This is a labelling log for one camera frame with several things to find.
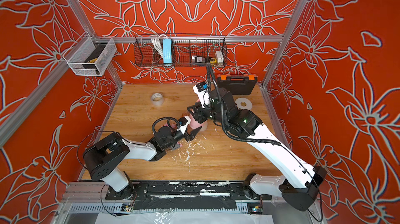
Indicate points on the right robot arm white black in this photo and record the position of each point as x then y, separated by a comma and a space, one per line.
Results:
300, 181

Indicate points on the black orange tool case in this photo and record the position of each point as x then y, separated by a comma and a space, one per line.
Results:
238, 84

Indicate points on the opaque pink spray bottle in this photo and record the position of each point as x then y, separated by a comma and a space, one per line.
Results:
194, 124

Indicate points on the clear tape roll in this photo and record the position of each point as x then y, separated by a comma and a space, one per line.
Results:
157, 99

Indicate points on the clear plastic wall bin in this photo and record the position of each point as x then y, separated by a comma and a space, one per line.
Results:
89, 58

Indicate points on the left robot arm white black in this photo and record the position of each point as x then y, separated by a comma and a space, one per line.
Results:
103, 158

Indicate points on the white spray bottle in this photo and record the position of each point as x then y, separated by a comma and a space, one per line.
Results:
204, 126

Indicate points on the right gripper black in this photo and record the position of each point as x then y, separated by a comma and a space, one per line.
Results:
199, 112

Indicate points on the white tape roll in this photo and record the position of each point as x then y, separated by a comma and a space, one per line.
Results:
244, 103

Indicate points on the black yellow tape measure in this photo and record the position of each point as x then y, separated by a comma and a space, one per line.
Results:
212, 61

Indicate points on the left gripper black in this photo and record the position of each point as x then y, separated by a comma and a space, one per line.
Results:
191, 135

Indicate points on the black wire basket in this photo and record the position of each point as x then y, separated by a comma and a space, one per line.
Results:
188, 50

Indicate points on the white small box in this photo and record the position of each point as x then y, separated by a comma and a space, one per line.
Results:
219, 57

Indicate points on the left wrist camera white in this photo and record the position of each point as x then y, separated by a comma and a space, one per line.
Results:
184, 123

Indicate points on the light blue box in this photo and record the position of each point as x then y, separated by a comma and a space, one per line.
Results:
167, 52

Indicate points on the pink grey spray nozzle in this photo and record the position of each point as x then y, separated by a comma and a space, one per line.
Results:
176, 146

